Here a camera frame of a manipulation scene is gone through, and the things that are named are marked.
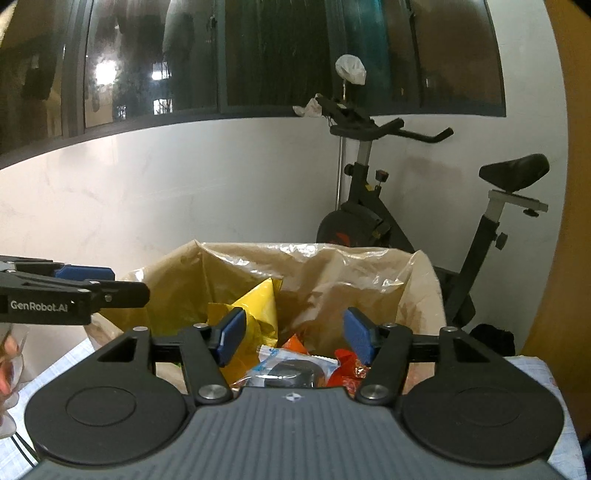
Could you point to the dark bag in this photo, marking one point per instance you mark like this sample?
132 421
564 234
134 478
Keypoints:
494 339

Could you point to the crumpled white tissue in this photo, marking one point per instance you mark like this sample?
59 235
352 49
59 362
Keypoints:
308 107

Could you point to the wooden panel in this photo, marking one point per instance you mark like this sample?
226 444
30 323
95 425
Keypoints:
570 230

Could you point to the white plastic bag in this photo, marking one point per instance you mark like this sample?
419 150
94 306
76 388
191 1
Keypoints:
351 69

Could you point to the plaid bed sheet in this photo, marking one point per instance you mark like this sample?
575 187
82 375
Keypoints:
531 374

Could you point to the brown cardboard box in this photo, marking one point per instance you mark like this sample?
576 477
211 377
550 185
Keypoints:
323 277

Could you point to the clear packet red contents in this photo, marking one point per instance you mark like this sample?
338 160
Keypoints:
9 364

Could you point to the yellow snack packet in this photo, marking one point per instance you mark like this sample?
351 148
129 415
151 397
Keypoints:
258 304

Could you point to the clear packet blue black contents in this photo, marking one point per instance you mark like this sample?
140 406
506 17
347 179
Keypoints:
291 371

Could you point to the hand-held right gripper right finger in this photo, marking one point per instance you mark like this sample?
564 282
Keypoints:
360 334

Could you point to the tan bread packet red corner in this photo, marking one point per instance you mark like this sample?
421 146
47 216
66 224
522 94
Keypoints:
341 369

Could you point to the black exercise bike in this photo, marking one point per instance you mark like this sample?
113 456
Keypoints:
369 221

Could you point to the dark framed window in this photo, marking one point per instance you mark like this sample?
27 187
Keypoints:
277 55

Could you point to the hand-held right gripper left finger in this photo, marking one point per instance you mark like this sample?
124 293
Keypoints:
231 334

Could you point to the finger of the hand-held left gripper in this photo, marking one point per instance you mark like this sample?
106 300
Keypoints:
120 295
87 273

